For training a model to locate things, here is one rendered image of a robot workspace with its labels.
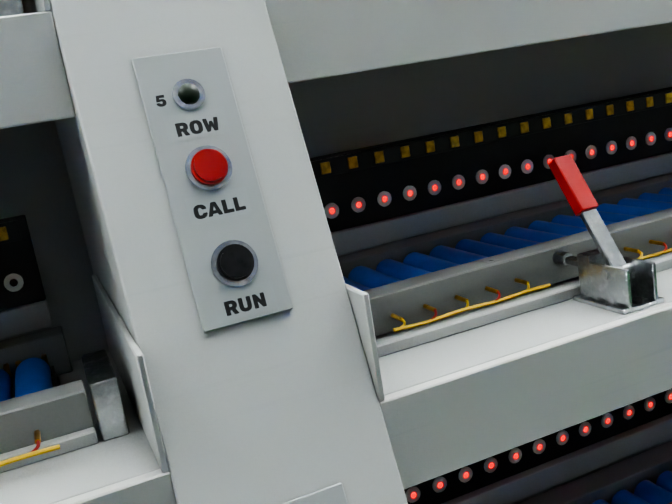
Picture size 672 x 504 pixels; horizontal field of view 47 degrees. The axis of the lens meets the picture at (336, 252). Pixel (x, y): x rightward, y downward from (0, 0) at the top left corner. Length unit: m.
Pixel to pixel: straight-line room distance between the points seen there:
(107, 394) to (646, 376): 0.27
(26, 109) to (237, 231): 0.10
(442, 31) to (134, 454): 0.25
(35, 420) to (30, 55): 0.16
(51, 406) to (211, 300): 0.09
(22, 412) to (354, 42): 0.23
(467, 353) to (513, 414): 0.04
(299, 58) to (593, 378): 0.21
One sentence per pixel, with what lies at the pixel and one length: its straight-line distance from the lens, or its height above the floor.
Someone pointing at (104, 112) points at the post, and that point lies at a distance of 0.34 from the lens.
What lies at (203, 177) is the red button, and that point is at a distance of 0.33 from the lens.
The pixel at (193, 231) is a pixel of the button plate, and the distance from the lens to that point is 0.33.
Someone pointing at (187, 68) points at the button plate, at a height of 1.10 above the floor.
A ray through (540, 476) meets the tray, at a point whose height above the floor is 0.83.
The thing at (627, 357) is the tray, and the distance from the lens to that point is 0.42.
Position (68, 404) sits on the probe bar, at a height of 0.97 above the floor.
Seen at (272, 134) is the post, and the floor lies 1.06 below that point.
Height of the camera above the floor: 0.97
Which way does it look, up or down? 6 degrees up
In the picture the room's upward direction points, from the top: 16 degrees counter-clockwise
